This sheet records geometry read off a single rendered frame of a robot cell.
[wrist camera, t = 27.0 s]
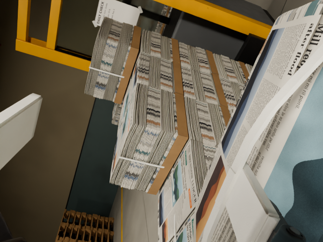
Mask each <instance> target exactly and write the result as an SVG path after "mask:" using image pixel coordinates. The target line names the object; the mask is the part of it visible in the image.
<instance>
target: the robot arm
mask: <svg viewBox="0 0 323 242"><path fill-rule="evenodd" d="M42 99H43V98H42V97H41V95H38V94H34V93H32V94H30V95H28V96H27V97H25V98H23V99H22V100H20V101H18V102H17V103H15V104H13V105H12V106H10V107H9V108H7V109H5V110H4V111H2V112H0V170H1V169H2V168H3V167H4V166H5V165H6V164H7V163H8V162H9V161H10V160H11V159H12V158H13V157H14V156H15V155H16V154H17V153H18V152H19V151H20V150H21V149H22V148H23V147H24V146H25V145H26V144H27V143H28V142H29V141H30V140H31V139H32V138H33V137H34V133H35V128H36V124H37V119H38V115H39V111H40V107H41V103H42ZM225 205H226V208H227V211H228V214H229V217H230V220H231V223H232V226H233V229H234V232H235V235H236V239H237V242H306V238H305V236H304V235H303V234H302V233H301V232H300V231H299V230H297V229H296V228H294V227H292V226H290V225H288V224H287V222H286V220H285V219H284V217H283V216H282V214H281V212H280V211H279V209H278V207H277V206H276V205H275V204H274V203H273V202H272V201H271V200H270V199H269V198H268V196H267V195H266V193H265V191H264V190H263V188H262V187H261V185H260V183H259V182H258V180H257V178H256V177H255V175H254V173H253V172H252V170H251V168H250V167H249V165H248V163H247V162H246V163H245V165H244V167H243V169H242V170H241V172H240V174H239V176H238V178H237V180H236V182H235V184H234V186H233V188H232V190H231V192H230V194H229V196H228V198H227V200H226V203H225ZM0 242H27V241H26V240H25V239H24V238H23V237H18V238H14V237H13V236H12V233H11V231H10V229H9V227H8V225H7V223H6V221H5V219H4V217H3V215H2V213H1V211H0Z"/></svg>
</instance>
